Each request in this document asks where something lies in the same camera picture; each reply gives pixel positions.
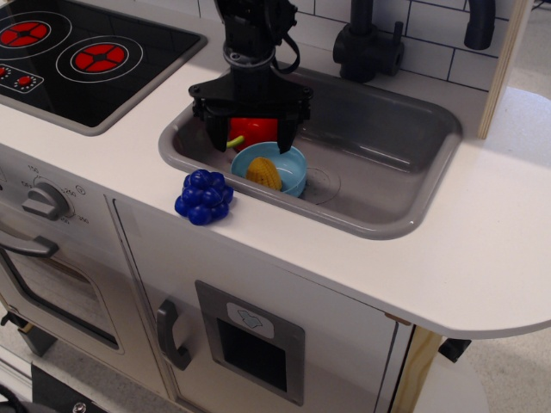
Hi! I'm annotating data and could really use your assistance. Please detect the grey toy sink basin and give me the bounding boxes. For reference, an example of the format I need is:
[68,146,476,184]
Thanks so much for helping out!
[158,69,462,239]

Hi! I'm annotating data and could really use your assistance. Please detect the grey oven door handle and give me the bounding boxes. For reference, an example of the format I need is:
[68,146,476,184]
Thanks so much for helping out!
[1,231,59,258]

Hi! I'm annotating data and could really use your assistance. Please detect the grey oven knob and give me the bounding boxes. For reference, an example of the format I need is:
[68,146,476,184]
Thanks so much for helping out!
[22,182,71,221]

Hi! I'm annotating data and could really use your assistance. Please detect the blue toy grapes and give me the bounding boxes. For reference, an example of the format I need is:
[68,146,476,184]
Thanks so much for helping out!
[175,169,233,226]

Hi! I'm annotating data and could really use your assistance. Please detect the white cabinet door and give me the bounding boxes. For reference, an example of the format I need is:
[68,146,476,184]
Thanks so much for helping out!
[114,200,398,412]

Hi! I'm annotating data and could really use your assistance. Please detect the light blue bowl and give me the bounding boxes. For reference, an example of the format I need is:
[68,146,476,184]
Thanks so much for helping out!
[231,142,307,197]

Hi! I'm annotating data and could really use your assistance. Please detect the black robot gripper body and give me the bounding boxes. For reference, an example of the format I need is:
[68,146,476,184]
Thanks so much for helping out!
[189,42,313,124]

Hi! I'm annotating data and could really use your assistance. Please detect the white oven door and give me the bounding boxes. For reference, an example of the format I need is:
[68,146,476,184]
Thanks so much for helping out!
[1,206,168,398]

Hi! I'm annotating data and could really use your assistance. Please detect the grey ice dispenser panel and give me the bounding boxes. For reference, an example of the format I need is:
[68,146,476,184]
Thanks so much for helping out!
[195,280,306,406]

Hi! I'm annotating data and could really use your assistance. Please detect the red toy bell pepper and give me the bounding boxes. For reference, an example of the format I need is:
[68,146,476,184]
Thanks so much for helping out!
[226,118,277,151]

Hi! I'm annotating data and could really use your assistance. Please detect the black toy stovetop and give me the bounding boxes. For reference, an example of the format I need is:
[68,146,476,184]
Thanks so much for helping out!
[1,1,207,136]

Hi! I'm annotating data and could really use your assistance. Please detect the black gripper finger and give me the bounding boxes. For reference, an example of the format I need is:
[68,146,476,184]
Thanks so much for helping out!
[277,116,301,154]
[205,115,229,152]

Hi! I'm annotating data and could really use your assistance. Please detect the yellow toy corn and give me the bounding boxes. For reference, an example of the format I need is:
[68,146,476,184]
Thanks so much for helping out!
[245,157,282,190]

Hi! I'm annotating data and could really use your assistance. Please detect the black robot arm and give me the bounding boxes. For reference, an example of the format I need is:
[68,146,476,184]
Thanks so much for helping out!
[189,1,313,153]

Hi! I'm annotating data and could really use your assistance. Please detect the wooden side post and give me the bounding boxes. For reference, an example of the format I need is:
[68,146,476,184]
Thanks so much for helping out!
[476,0,533,139]

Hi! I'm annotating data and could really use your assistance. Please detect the dark grey toy faucet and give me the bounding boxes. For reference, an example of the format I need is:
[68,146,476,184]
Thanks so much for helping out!
[332,0,496,83]

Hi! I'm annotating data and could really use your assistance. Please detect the grey cabinet door handle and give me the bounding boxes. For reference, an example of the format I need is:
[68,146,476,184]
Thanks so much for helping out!
[156,299,191,371]

